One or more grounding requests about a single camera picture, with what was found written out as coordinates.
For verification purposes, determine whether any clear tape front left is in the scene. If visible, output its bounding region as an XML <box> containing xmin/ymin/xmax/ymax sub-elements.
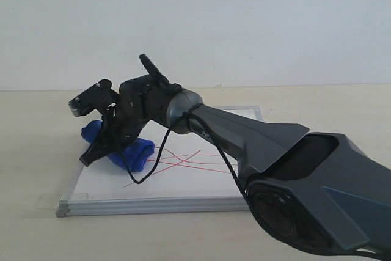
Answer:
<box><xmin>35</xmin><ymin>193</ymin><xmax>89</xmax><ymax>210</ymax></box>

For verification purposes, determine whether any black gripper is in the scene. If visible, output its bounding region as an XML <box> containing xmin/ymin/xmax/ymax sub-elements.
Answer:
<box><xmin>79</xmin><ymin>104</ymin><xmax>147</xmax><ymax>167</ymax></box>

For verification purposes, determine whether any white board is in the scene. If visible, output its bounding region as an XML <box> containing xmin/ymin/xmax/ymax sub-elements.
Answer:
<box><xmin>55</xmin><ymin>106</ymin><xmax>265</xmax><ymax>219</ymax></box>

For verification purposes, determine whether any blue microfibre cloth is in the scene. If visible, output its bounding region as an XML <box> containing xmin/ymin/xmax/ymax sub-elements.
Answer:
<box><xmin>81</xmin><ymin>120</ymin><xmax>155</xmax><ymax>173</ymax></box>

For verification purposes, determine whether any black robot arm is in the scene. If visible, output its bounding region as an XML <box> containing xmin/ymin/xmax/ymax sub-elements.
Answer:
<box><xmin>69</xmin><ymin>75</ymin><xmax>390</xmax><ymax>260</ymax></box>

